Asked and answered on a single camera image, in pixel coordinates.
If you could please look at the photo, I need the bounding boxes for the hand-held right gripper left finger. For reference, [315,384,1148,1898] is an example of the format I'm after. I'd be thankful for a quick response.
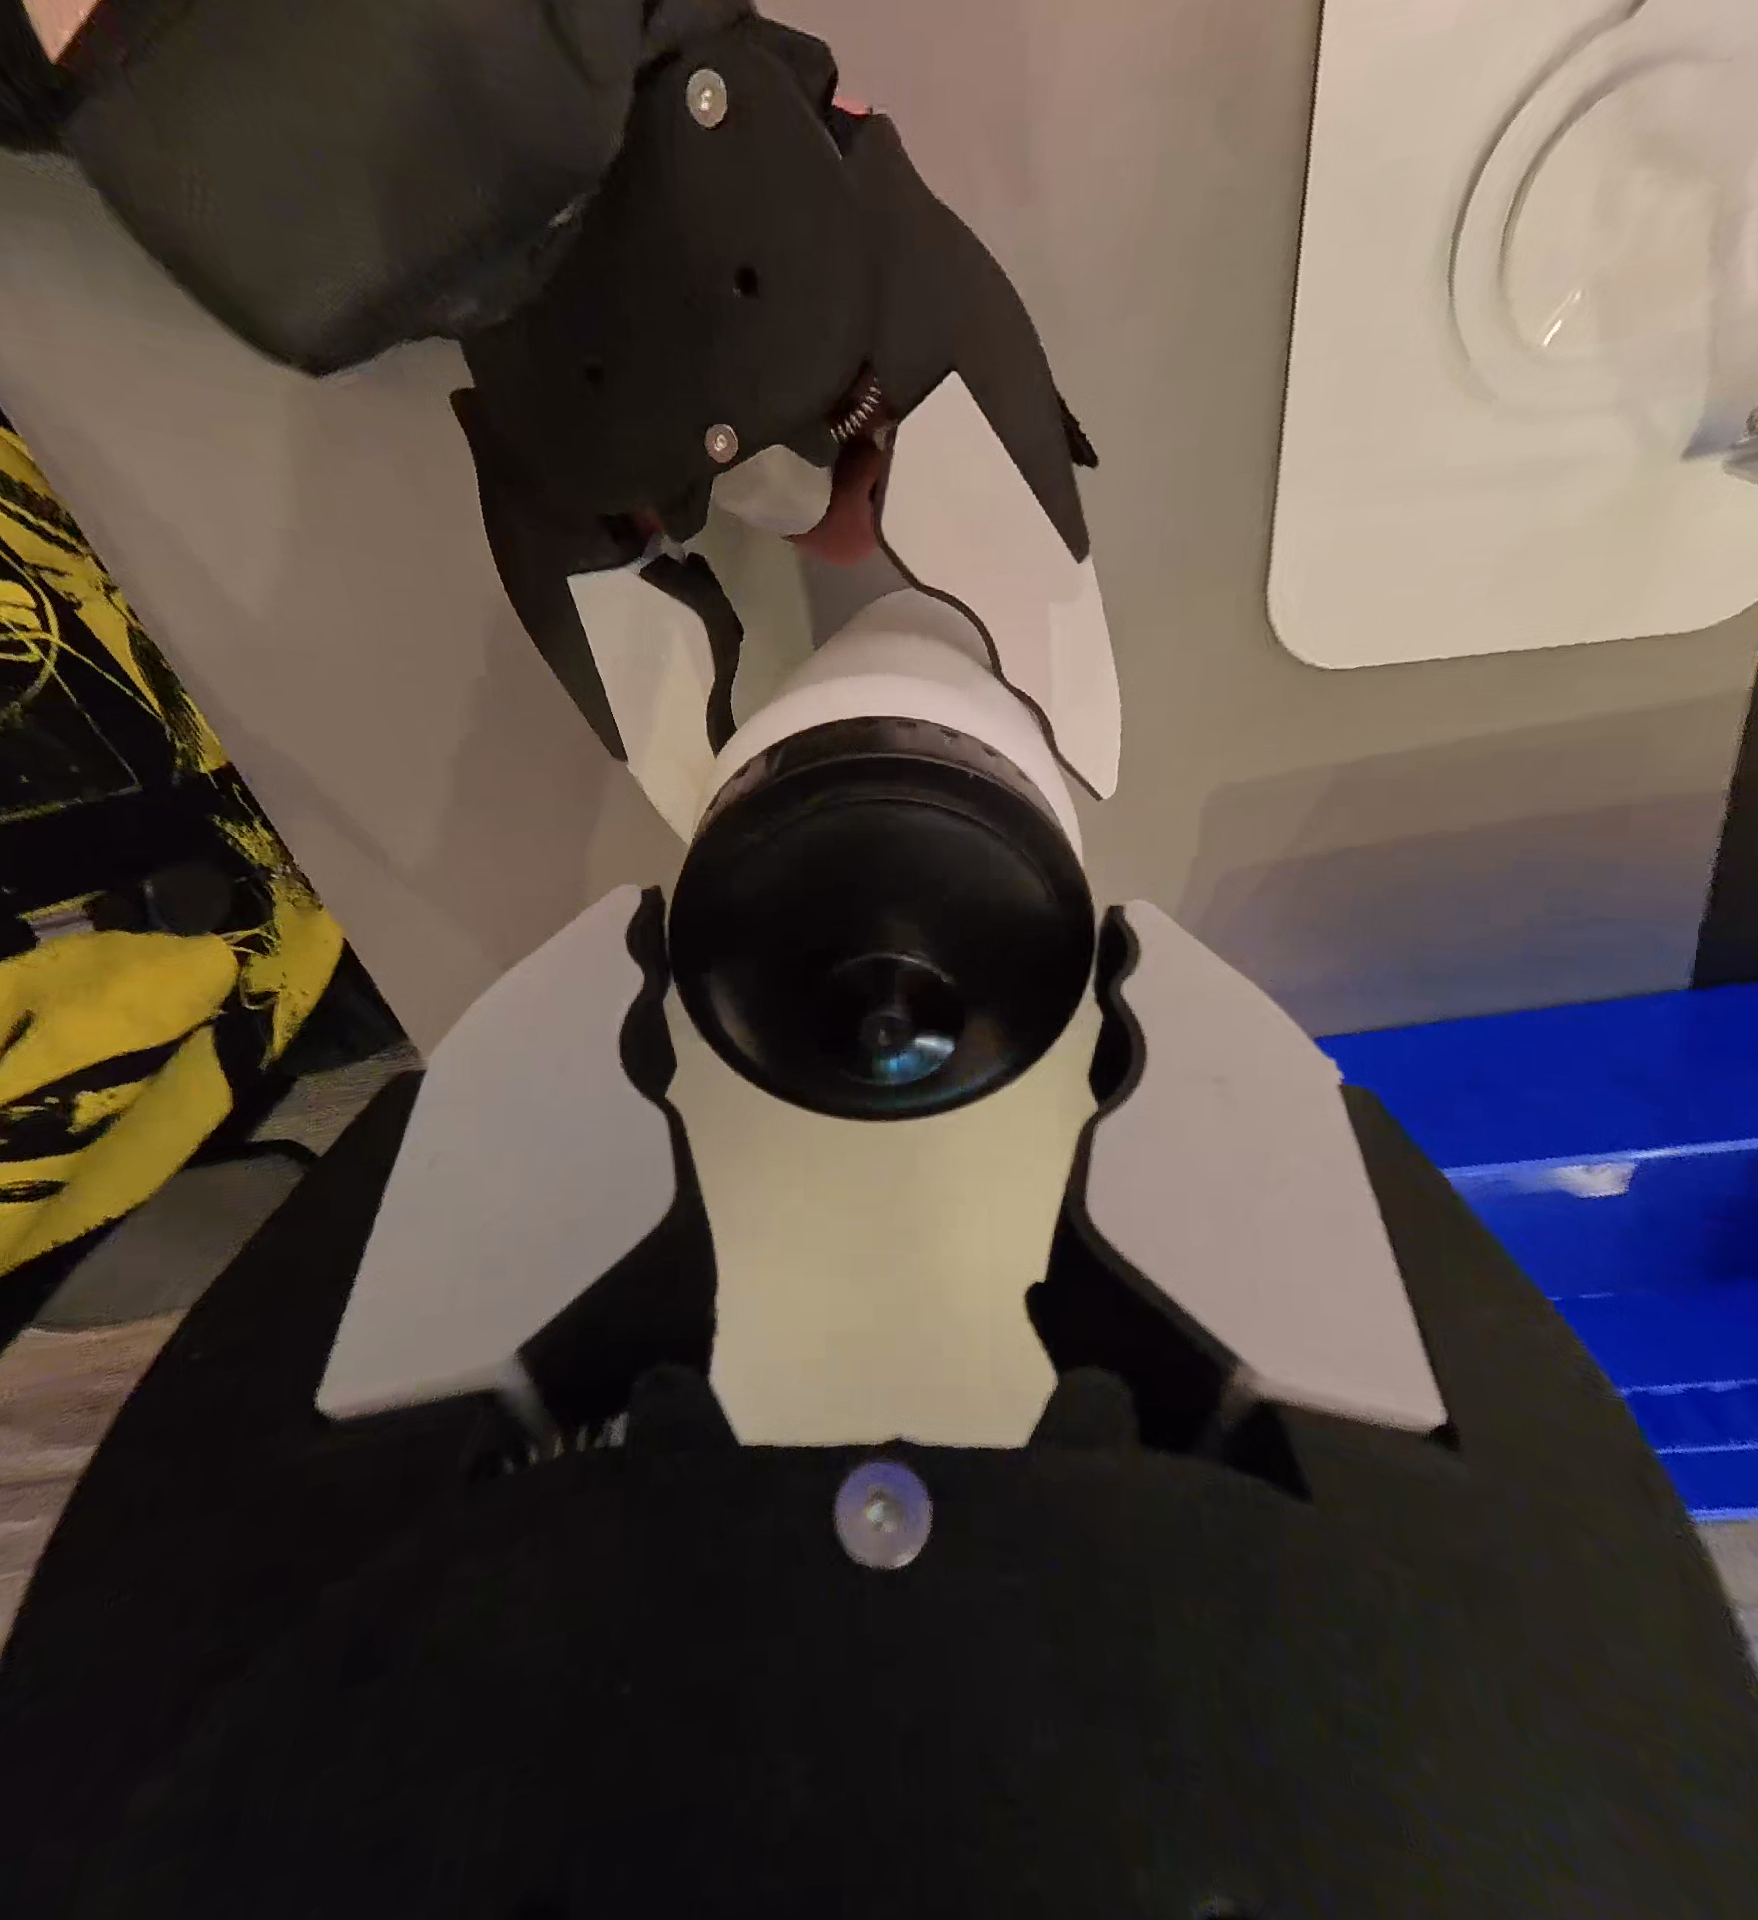
[320,880,721,1430]

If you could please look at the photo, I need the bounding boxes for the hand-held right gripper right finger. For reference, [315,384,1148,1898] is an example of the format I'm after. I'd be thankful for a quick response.
[1032,900,1448,1449]

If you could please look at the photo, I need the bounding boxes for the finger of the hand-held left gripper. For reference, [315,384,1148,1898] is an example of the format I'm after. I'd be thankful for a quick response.
[888,377,1125,804]
[569,539,750,850]

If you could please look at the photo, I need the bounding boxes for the black bottle lid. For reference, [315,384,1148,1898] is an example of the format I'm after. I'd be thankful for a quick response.
[665,750,1101,1125]

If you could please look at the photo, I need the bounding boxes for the blue plastic bin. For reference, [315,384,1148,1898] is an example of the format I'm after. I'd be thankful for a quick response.
[1325,975,1758,1523]

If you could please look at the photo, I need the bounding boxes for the grey padded armrest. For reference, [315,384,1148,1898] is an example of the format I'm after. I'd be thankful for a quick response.
[40,1157,315,1330]

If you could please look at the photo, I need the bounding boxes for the black yellow printed shirt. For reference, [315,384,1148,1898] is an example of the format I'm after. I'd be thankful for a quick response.
[0,302,408,1442]

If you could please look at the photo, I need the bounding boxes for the clear round stand foot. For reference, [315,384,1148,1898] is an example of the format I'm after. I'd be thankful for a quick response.
[1448,0,1758,486]

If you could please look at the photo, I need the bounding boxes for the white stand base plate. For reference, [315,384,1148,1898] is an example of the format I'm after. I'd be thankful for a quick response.
[1269,0,1758,672]

